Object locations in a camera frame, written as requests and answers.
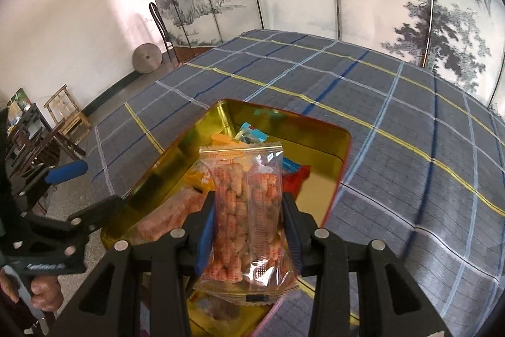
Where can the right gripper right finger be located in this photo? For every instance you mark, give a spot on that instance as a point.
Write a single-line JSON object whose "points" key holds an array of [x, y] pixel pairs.
{"points": [[303, 236]]}

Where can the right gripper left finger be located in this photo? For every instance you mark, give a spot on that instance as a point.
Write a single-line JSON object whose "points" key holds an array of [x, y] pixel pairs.
{"points": [[194, 239]]}

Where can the clear sausage snack packet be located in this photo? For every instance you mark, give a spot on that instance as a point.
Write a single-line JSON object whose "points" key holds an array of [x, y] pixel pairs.
{"points": [[169, 215]]}

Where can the blue candy snack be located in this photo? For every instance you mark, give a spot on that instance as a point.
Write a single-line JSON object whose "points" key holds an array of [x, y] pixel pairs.
{"points": [[251, 135]]}

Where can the person left hand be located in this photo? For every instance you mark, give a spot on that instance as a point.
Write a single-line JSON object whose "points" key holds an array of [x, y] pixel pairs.
{"points": [[46, 290]]}

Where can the red gold toffee tin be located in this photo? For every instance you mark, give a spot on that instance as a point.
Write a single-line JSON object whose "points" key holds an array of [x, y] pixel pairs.
{"points": [[319, 147]]}

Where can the dark wooden side furniture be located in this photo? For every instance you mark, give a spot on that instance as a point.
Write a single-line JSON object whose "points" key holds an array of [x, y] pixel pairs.
{"points": [[33, 141]]}

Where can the plaid blue grey tablecloth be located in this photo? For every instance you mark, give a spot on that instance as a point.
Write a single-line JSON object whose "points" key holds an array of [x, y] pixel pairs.
{"points": [[395, 153]]}

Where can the round stone disc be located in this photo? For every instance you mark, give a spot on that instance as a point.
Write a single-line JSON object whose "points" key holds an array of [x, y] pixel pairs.
{"points": [[146, 58]]}

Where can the black metal chair left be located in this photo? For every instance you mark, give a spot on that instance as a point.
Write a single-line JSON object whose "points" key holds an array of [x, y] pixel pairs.
{"points": [[155, 14]]}

